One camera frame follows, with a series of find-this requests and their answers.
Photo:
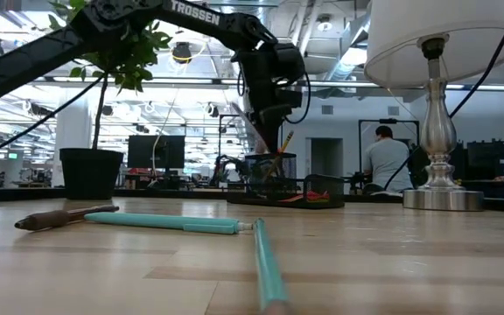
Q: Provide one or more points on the black mesh desk organizer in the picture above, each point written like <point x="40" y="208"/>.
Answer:
<point x="337" y="192"/>

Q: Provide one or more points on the brown pen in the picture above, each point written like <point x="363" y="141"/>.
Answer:
<point x="51" y="219"/>

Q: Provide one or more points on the green potted plant black pot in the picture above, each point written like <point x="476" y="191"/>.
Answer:
<point x="92" y="172"/>

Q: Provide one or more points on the black table frame rail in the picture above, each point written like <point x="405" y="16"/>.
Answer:
<point x="169" y="192"/>

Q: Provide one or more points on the black rig frame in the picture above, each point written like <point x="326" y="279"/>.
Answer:
<point x="219" y="135"/>
<point x="387" y="121"/>

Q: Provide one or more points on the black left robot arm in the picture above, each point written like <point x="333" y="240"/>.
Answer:
<point x="24" y="65"/>

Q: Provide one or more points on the table lamp white shade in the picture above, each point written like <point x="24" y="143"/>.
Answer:
<point x="409" y="48"/>

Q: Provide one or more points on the colourful sticky notes pad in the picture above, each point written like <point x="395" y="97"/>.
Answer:
<point x="317" y="195"/>

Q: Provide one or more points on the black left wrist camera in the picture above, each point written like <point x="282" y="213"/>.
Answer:
<point x="290" y="97"/>

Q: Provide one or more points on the yellow pencil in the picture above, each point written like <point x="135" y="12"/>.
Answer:
<point x="285" y="144"/>

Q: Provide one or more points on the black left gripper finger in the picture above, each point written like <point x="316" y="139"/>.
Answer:
<point x="274" y="127"/>

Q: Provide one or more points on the black computer monitor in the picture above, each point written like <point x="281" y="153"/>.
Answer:
<point x="147" y="151"/>

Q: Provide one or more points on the person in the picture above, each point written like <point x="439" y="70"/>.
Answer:
<point x="385" y="162"/>

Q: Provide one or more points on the orange eraser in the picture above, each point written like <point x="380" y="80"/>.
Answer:
<point x="289" y="199"/>

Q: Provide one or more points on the dark storage bins shelf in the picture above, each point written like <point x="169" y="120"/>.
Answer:
<point x="497" y="162"/>

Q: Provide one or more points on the teal wooden pencil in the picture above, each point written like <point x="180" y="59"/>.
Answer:
<point x="269" y="262"/>

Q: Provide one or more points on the teal click pen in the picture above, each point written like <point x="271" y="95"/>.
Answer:
<point x="156" y="221"/>

